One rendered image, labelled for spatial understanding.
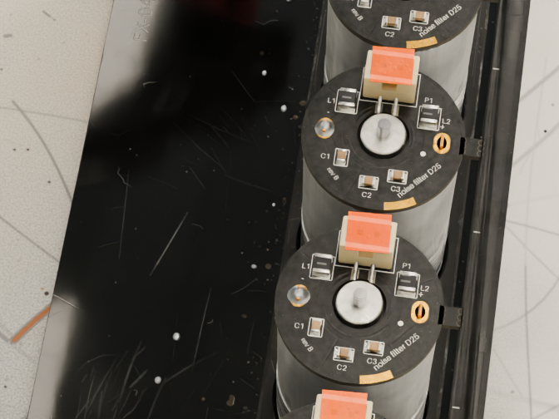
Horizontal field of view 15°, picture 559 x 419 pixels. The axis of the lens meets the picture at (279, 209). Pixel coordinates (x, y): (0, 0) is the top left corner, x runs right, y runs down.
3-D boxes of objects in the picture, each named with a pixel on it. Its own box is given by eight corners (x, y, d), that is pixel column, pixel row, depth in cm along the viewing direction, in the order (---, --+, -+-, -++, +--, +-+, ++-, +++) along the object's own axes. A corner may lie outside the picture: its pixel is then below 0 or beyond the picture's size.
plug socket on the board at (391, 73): (359, 112, 33) (361, 92, 32) (367, 64, 33) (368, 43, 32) (412, 120, 33) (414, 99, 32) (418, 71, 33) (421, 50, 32)
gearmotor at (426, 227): (290, 319, 37) (292, 194, 32) (310, 192, 38) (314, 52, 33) (432, 338, 36) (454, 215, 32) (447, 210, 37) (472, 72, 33)
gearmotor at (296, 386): (266, 474, 35) (264, 367, 31) (287, 338, 36) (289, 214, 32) (412, 495, 35) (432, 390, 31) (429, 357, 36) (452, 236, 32)
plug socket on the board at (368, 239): (335, 279, 31) (336, 261, 31) (343, 227, 32) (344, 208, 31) (388, 286, 31) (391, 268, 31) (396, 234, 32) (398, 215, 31)
